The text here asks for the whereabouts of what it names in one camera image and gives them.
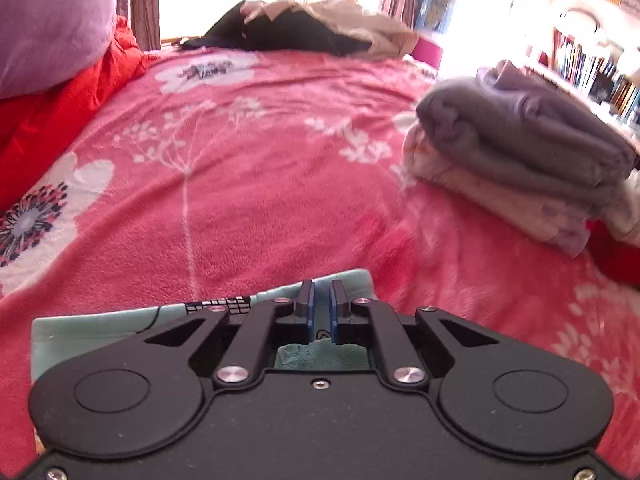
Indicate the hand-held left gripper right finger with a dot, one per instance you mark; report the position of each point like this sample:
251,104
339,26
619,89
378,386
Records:
334,310

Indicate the black garment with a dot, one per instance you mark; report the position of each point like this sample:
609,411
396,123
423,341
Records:
290,30

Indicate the folded grey fleece garment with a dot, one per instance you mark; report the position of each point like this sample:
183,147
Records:
500,130

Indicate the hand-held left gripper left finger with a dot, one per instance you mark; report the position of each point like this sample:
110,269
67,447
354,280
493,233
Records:
309,310

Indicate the pink floral fleece blanket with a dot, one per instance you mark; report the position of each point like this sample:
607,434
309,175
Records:
300,185

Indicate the row of books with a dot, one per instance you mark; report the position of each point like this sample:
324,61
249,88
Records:
590,67

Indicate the magenta furniture piece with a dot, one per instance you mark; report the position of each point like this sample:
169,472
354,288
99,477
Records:
427,52

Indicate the folded lilac grey garment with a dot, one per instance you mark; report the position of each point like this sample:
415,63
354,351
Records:
515,80

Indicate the purple duvet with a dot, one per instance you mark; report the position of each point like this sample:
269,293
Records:
50,20

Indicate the folded white lilac printed garment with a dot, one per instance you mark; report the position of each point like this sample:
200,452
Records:
490,200

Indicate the beige garment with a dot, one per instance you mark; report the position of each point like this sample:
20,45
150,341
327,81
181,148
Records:
370,25

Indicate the white desk lamp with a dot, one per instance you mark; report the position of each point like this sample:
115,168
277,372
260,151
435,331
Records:
580,15

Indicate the teal lion print garment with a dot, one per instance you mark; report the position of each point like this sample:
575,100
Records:
90,335

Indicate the red quilt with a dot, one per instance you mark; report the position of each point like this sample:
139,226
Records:
65,120

